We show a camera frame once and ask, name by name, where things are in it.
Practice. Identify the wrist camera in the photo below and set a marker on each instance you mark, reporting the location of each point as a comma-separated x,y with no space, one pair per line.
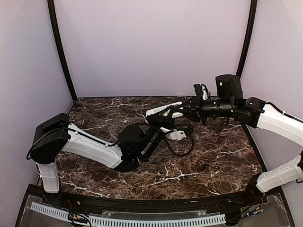
178,131
202,91

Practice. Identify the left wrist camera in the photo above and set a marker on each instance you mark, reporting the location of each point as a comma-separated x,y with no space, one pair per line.
178,131

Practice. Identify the right black frame post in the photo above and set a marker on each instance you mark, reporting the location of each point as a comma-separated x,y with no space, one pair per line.
247,37

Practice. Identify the left black frame post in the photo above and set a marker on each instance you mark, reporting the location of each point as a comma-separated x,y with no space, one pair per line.
60,50

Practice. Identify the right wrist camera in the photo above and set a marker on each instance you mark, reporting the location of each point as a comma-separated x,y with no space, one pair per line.
202,91

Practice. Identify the white slotted cable duct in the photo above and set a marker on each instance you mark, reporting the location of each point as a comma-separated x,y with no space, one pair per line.
118,219

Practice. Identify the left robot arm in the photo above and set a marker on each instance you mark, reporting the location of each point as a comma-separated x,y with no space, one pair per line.
132,147

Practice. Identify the black frame post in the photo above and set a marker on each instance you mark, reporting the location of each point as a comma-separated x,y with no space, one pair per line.
247,37
60,50

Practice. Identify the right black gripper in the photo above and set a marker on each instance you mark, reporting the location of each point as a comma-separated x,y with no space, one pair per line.
196,111

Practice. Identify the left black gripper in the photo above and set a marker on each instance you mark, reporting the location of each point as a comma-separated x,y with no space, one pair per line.
157,117

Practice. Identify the black front rail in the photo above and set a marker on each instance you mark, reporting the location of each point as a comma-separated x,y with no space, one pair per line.
91,204

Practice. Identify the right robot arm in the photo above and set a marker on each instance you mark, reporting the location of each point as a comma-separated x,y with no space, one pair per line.
252,112

